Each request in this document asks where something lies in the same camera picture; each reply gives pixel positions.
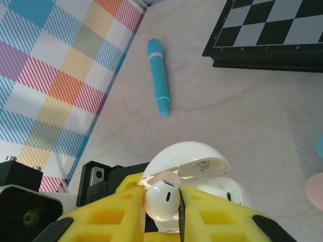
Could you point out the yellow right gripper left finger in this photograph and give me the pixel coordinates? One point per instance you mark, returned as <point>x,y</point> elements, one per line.
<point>106,219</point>

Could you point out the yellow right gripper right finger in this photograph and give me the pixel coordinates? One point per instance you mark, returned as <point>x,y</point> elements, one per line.
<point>222,221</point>

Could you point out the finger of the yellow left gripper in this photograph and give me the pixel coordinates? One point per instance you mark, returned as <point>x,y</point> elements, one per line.
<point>130,181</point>
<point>161,238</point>

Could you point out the white earbud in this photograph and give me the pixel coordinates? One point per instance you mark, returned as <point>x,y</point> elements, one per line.
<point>161,199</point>
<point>214,191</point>

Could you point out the white earbud charging case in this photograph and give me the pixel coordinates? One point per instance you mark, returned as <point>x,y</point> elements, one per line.
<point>186,156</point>

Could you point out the pink earbud charging case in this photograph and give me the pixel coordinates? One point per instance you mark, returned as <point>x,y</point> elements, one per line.
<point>315,191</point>

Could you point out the blue earbud charging case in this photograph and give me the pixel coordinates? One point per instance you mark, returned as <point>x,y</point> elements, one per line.
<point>320,146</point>

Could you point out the teal marker pen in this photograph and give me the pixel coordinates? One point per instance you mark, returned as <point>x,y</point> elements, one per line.
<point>157,75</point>

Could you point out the black folding chessboard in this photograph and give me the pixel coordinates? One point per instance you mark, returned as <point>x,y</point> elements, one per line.
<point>265,25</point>

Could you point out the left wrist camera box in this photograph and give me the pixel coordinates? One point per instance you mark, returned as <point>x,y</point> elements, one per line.
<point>25,216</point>

